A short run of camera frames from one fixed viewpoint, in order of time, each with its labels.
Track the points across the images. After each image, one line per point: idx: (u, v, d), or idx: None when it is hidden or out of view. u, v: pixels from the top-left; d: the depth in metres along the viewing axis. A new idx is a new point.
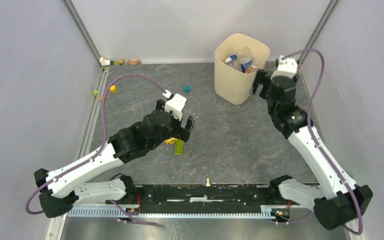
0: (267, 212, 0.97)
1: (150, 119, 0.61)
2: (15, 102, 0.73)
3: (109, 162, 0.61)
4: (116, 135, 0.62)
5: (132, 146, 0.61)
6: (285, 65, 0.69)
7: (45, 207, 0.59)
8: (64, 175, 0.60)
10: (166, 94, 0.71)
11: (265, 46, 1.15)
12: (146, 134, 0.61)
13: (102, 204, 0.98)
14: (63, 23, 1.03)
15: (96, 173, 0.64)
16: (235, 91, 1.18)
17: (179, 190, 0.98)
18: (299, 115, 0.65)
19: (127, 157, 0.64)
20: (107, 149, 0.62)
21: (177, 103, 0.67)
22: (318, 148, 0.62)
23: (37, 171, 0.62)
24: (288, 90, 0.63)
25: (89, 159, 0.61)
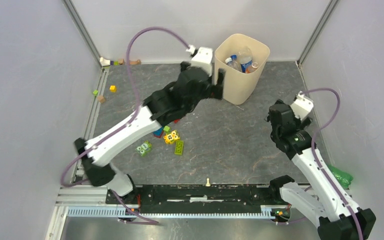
0: (267, 212, 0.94)
1: (186, 75, 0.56)
2: (15, 102, 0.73)
3: (146, 126, 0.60)
4: (150, 98, 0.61)
5: (168, 107, 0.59)
6: (300, 101, 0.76)
7: (89, 174, 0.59)
8: (103, 142, 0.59)
10: (190, 48, 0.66)
11: (265, 46, 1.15)
12: (184, 92, 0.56)
13: (102, 204, 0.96)
14: (63, 23, 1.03)
15: (134, 140, 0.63)
16: (235, 91, 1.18)
17: (179, 190, 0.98)
18: (302, 136, 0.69)
19: (164, 120, 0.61)
20: (143, 113, 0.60)
21: (205, 56, 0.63)
22: (321, 170, 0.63)
23: (75, 141, 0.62)
24: (285, 113, 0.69)
25: (126, 123, 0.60)
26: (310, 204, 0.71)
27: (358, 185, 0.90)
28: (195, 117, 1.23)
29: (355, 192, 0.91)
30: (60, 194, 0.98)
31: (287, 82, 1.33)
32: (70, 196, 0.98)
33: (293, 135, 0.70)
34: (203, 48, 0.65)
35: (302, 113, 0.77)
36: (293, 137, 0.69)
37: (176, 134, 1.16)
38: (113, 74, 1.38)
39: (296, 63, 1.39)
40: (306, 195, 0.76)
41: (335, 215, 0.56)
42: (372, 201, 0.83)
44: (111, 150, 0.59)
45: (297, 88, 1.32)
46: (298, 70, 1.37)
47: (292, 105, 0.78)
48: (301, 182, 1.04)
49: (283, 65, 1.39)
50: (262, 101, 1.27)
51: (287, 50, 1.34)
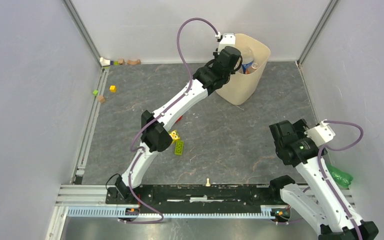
0: (267, 212, 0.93)
1: (227, 53, 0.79)
2: (15, 102, 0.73)
3: (199, 93, 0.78)
4: (197, 72, 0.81)
5: (214, 78, 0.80)
6: (321, 128, 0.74)
7: (158, 139, 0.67)
8: (169, 110, 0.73)
10: (217, 34, 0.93)
11: (266, 47, 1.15)
12: (226, 64, 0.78)
13: (102, 204, 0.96)
14: (63, 23, 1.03)
15: (189, 107, 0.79)
16: (236, 92, 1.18)
17: (179, 190, 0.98)
18: (307, 145, 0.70)
19: (211, 89, 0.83)
20: (196, 85, 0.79)
21: (230, 39, 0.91)
22: (325, 180, 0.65)
23: (142, 113, 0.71)
24: (283, 126, 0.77)
25: (184, 93, 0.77)
26: (310, 210, 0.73)
27: (357, 185, 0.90)
28: (195, 117, 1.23)
29: (355, 192, 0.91)
30: (60, 194, 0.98)
31: (287, 82, 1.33)
32: (70, 196, 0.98)
33: (298, 143, 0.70)
34: (227, 33, 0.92)
35: (319, 141, 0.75)
36: (298, 145, 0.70)
37: (176, 134, 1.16)
38: (113, 74, 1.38)
39: (296, 63, 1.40)
40: (306, 199, 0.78)
41: (340, 227, 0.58)
42: (371, 201, 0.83)
44: (175, 115, 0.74)
45: (297, 88, 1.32)
46: (298, 70, 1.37)
47: (311, 130, 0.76)
48: (301, 182, 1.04)
49: (283, 65, 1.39)
50: (262, 101, 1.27)
51: (287, 50, 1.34)
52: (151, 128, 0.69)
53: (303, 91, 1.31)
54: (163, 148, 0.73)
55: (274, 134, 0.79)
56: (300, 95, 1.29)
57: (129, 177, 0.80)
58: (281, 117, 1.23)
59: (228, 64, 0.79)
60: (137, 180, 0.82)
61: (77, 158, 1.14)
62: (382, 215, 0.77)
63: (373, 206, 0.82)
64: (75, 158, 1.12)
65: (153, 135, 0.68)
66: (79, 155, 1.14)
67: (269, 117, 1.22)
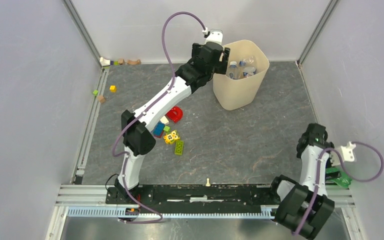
0: (267, 212, 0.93)
1: (208, 48, 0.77)
2: (15, 102, 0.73)
3: (182, 91, 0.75)
4: (179, 70, 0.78)
5: (197, 75, 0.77)
6: (346, 149, 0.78)
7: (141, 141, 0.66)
8: (151, 108, 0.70)
10: (204, 30, 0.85)
11: (267, 62, 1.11)
12: (208, 60, 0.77)
13: (102, 204, 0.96)
14: (63, 23, 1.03)
15: (172, 105, 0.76)
16: (230, 100, 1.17)
17: (179, 190, 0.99)
18: (322, 142, 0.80)
19: (194, 86, 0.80)
20: (178, 82, 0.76)
21: (217, 37, 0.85)
22: (317, 160, 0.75)
23: (122, 114, 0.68)
24: (318, 126, 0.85)
25: (167, 91, 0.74)
26: None
27: (357, 185, 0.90)
28: (195, 117, 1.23)
29: (355, 192, 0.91)
30: (60, 194, 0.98)
31: (287, 82, 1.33)
32: (70, 196, 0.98)
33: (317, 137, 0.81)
34: (214, 30, 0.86)
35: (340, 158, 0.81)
36: (315, 139, 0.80)
37: (176, 134, 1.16)
38: (113, 74, 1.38)
39: (296, 63, 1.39)
40: None
41: (303, 185, 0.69)
42: (370, 201, 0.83)
44: (158, 114, 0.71)
45: (297, 88, 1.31)
46: (298, 70, 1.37)
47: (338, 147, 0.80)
48: None
49: (283, 65, 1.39)
50: (262, 101, 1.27)
51: (287, 50, 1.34)
52: (132, 129, 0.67)
53: (303, 91, 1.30)
54: (147, 150, 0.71)
55: (307, 129, 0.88)
56: (300, 95, 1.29)
57: (123, 181, 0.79)
58: (281, 117, 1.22)
59: (210, 60, 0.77)
60: (132, 181, 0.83)
61: (77, 158, 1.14)
62: (382, 215, 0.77)
63: (373, 206, 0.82)
64: (75, 158, 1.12)
65: (134, 136, 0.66)
66: (79, 156, 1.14)
67: (269, 117, 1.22)
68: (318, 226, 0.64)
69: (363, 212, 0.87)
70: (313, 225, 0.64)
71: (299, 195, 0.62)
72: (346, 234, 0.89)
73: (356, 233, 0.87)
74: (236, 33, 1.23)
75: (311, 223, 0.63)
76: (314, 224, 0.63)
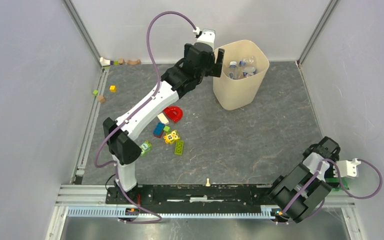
0: (267, 212, 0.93)
1: (195, 50, 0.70)
2: (15, 102, 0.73)
3: (168, 97, 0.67)
4: (166, 73, 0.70)
5: (185, 78, 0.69)
6: (350, 165, 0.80)
7: (123, 150, 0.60)
8: (134, 116, 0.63)
10: (195, 29, 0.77)
11: (267, 62, 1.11)
12: (197, 62, 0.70)
13: (102, 204, 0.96)
14: (63, 23, 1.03)
15: (158, 113, 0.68)
16: (229, 100, 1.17)
17: (179, 190, 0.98)
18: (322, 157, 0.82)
19: (182, 91, 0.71)
20: (164, 87, 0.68)
21: (209, 37, 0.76)
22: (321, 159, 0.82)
23: (104, 122, 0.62)
24: (327, 143, 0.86)
25: (151, 97, 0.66)
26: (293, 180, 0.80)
27: (357, 184, 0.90)
28: (195, 117, 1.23)
29: (355, 192, 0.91)
30: (60, 194, 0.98)
31: (287, 82, 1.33)
32: (70, 196, 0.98)
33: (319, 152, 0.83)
34: (207, 30, 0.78)
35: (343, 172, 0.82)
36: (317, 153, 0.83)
37: (176, 134, 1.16)
38: (113, 74, 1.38)
39: (296, 63, 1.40)
40: None
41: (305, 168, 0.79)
42: (370, 201, 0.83)
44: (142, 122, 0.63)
45: (297, 88, 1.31)
46: (298, 70, 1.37)
47: (343, 162, 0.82)
48: None
49: (283, 65, 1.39)
50: (262, 101, 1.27)
51: (287, 50, 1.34)
52: (115, 138, 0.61)
53: (303, 91, 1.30)
54: (131, 158, 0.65)
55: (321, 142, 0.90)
56: (300, 95, 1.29)
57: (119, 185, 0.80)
58: (281, 117, 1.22)
59: (199, 63, 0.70)
60: (129, 183, 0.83)
61: (77, 158, 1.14)
62: (382, 215, 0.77)
63: (372, 206, 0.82)
64: (75, 158, 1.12)
65: (117, 144, 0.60)
66: (79, 156, 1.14)
67: (269, 117, 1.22)
68: (310, 207, 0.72)
69: (363, 212, 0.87)
70: (306, 204, 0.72)
71: (298, 171, 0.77)
72: (346, 234, 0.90)
73: (356, 233, 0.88)
74: (236, 33, 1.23)
75: (304, 201, 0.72)
76: (307, 204, 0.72)
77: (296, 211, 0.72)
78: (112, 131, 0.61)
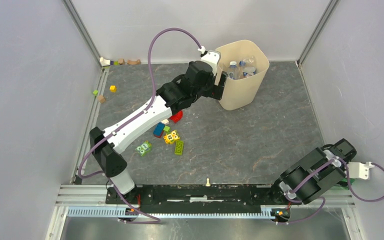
0: (267, 212, 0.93)
1: (194, 68, 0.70)
2: (15, 101, 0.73)
3: (161, 112, 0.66)
4: (161, 89, 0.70)
5: (180, 96, 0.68)
6: (363, 167, 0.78)
7: (109, 162, 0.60)
8: (122, 128, 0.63)
10: (201, 48, 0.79)
11: (267, 62, 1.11)
12: (194, 81, 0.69)
13: (102, 204, 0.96)
14: (63, 24, 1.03)
15: (149, 127, 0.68)
16: (228, 99, 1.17)
17: (179, 190, 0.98)
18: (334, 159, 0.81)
19: (176, 108, 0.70)
20: (157, 102, 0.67)
21: (213, 58, 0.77)
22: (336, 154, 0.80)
23: (91, 130, 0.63)
24: (342, 145, 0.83)
25: (143, 111, 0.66)
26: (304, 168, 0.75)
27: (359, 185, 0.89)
28: (195, 117, 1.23)
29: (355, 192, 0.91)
30: (60, 194, 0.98)
31: (287, 82, 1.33)
32: (70, 196, 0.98)
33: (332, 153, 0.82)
34: (212, 50, 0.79)
35: (354, 174, 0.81)
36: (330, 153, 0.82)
37: (176, 134, 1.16)
38: (113, 74, 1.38)
39: (296, 63, 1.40)
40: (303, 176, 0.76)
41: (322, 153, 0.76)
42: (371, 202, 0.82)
44: (130, 135, 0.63)
45: (297, 88, 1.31)
46: (298, 70, 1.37)
47: (356, 163, 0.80)
48: None
49: (283, 65, 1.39)
50: (262, 101, 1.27)
51: (287, 50, 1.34)
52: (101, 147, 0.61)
53: (303, 91, 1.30)
54: (116, 172, 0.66)
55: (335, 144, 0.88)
56: (300, 95, 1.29)
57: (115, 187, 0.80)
58: (281, 117, 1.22)
59: (196, 82, 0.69)
60: (125, 186, 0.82)
61: (77, 158, 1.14)
62: (382, 215, 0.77)
63: (373, 207, 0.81)
64: (75, 158, 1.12)
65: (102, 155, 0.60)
66: (79, 156, 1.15)
67: (269, 117, 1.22)
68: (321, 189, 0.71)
69: (363, 212, 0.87)
70: (318, 186, 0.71)
71: (316, 154, 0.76)
72: (346, 234, 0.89)
73: (356, 232, 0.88)
74: (236, 33, 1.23)
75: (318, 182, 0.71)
76: (320, 186, 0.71)
77: (307, 192, 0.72)
78: (98, 141, 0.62)
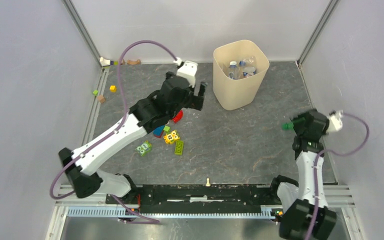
0: (267, 212, 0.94)
1: (169, 83, 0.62)
2: (15, 101, 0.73)
3: (133, 132, 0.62)
4: (135, 106, 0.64)
5: (154, 114, 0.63)
6: (334, 118, 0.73)
7: (77, 185, 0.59)
8: (91, 150, 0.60)
10: (176, 59, 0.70)
11: (267, 62, 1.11)
12: (169, 99, 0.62)
13: (102, 204, 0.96)
14: (63, 24, 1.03)
15: (122, 146, 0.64)
16: (226, 98, 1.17)
17: (179, 190, 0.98)
18: (315, 145, 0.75)
19: (150, 127, 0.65)
20: (130, 121, 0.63)
21: (190, 70, 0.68)
22: (314, 168, 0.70)
23: (61, 151, 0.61)
24: (315, 121, 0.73)
25: (113, 130, 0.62)
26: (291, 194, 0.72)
27: (359, 185, 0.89)
28: (195, 117, 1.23)
29: (355, 192, 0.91)
30: (60, 194, 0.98)
31: (287, 82, 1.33)
32: (70, 195, 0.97)
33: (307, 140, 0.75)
34: (189, 61, 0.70)
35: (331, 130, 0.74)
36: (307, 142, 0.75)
37: (176, 134, 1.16)
38: (113, 74, 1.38)
39: (296, 63, 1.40)
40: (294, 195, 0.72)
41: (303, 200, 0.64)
42: (371, 202, 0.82)
44: (99, 157, 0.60)
45: (297, 88, 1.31)
46: (298, 70, 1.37)
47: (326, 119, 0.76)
48: None
49: (283, 65, 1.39)
50: (262, 101, 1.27)
51: (286, 50, 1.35)
52: (70, 169, 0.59)
53: (303, 91, 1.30)
54: (89, 191, 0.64)
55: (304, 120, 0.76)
56: (300, 95, 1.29)
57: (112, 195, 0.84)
58: (281, 117, 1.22)
59: (172, 100, 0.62)
60: (121, 190, 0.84)
61: None
62: (382, 215, 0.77)
63: (373, 206, 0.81)
64: None
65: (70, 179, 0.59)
66: None
67: (269, 117, 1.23)
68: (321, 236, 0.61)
69: (363, 212, 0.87)
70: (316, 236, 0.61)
71: (300, 210, 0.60)
72: (347, 234, 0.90)
73: (356, 232, 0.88)
74: (236, 33, 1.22)
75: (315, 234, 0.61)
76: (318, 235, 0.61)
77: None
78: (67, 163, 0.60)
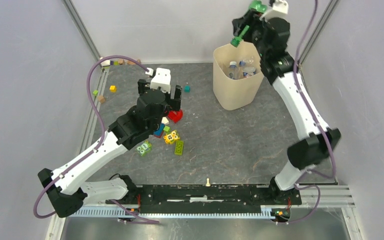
0: (267, 212, 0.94)
1: (143, 99, 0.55)
2: (15, 101, 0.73)
3: (114, 150, 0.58)
4: (115, 123, 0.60)
5: (133, 131, 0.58)
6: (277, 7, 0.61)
7: (57, 205, 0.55)
8: (70, 170, 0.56)
10: (148, 70, 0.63)
11: None
12: (145, 116, 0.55)
13: (102, 204, 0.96)
14: (63, 23, 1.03)
15: (104, 164, 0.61)
16: (226, 98, 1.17)
17: (179, 190, 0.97)
18: (286, 61, 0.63)
19: (131, 143, 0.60)
20: (109, 139, 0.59)
21: (165, 78, 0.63)
22: (299, 93, 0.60)
23: (40, 172, 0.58)
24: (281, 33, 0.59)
25: (93, 149, 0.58)
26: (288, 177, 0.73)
27: (359, 185, 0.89)
28: (195, 117, 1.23)
29: (356, 192, 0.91)
30: None
31: None
32: None
33: (276, 58, 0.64)
34: (161, 68, 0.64)
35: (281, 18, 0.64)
36: (277, 61, 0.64)
37: (176, 134, 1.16)
38: (113, 74, 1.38)
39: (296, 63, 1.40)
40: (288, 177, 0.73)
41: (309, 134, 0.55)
42: (371, 201, 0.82)
44: (80, 176, 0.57)
45: None
46: None
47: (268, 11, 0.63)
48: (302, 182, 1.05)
49: None
50: (262, 101, 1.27)
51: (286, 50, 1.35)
52: (49, 190, 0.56)
53: None
54: (72, 211, 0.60)
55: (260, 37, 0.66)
56: None
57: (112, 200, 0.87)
58: (281, 117, 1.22)
59: (149, 116, 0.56)
60: (118, 194, 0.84)
61: None
62: (382, 215, 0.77)
63: (373, 206, 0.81)
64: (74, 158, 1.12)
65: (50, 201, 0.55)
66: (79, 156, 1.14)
67: (269, 117, 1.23)
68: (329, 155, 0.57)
69: (363, 212, 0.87)
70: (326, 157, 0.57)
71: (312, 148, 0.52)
72: (346, 234, 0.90)
73: (356, 232, 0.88)
74: None
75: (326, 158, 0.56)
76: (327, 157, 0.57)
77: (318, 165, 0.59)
78: (47, 184, 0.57)
